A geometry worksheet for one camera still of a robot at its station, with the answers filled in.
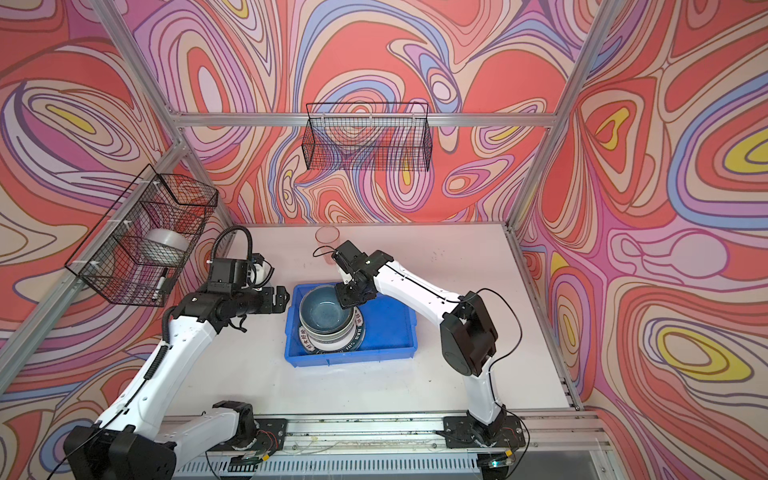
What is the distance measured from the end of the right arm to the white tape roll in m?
0.39

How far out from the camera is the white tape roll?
71 centimetres

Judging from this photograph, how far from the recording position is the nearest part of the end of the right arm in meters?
0.62
